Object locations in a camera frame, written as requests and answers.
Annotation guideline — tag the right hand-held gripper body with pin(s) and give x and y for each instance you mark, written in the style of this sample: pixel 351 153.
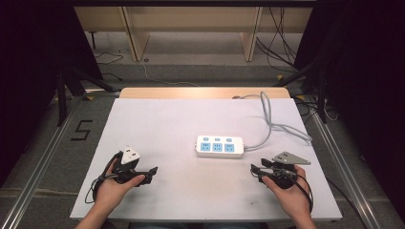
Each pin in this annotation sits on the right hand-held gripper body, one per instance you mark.
pixel 284 170

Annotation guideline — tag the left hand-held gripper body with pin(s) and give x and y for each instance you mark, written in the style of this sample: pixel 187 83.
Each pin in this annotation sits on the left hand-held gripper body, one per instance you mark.
pixel 126 167

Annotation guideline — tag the person's right hand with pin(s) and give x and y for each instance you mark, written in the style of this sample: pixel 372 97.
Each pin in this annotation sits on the person's right hand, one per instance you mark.
pixel 291 197

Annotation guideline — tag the person's left hand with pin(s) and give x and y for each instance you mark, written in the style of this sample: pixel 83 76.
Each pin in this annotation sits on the person's left hand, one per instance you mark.
pixel 113 192

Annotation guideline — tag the white power strip blue sockets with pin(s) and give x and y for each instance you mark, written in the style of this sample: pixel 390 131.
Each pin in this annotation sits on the white power strip blue sockets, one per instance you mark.
pixel 219 147

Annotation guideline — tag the white table cover sheet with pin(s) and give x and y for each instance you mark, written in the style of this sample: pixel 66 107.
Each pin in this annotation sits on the white table cover sheet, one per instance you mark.
pixel 197 120

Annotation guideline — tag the black metal stand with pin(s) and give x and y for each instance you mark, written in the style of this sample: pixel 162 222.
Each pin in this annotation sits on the black metal stand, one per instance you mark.
pixel 63 95
pixel 321 92

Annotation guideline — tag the wooden table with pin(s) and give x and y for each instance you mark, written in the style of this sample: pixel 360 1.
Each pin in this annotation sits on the wooden table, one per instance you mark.
pixel 203 93

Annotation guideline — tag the dark curtain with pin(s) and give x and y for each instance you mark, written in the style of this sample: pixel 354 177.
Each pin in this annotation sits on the dark curtain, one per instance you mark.
pixel 28 79
pixel 369 95

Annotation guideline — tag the aluminium floor rail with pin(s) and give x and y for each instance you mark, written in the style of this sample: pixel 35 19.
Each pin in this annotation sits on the aluminium floor rail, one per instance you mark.
pixel 35 171
pixel 347 171

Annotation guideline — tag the light wooden bench frame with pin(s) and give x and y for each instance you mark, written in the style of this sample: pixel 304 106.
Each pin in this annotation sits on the light wooden bench frame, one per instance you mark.
pixel 191 19

